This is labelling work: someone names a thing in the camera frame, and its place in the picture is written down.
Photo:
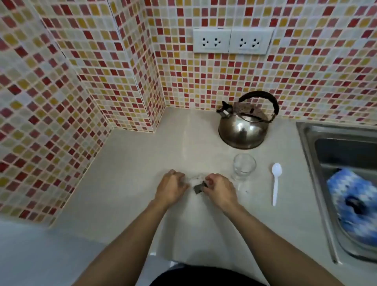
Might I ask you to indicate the person's right forearm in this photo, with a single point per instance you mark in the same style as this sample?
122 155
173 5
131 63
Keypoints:
274 250

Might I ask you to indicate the small clear plastic sachet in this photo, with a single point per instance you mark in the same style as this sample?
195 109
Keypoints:
198 188

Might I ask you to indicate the person's left forearm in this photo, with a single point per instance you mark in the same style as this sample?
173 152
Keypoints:
126 247

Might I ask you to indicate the person's right hand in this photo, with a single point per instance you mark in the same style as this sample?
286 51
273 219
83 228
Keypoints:
221 191

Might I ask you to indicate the person's black shirt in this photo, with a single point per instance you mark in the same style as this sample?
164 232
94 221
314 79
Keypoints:
206 278

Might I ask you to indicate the clear drinking glass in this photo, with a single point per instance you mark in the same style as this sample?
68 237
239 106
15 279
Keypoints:
244 168

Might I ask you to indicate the blue white dish cloth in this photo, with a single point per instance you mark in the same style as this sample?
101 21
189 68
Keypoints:
347 182

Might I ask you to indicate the stainless steel sink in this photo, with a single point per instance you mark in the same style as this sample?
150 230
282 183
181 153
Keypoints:
309 138

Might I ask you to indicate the white plastic spoon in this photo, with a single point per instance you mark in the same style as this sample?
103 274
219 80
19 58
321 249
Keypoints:
276 169

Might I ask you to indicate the person's left hand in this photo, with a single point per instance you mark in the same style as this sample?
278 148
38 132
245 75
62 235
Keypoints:
170 188

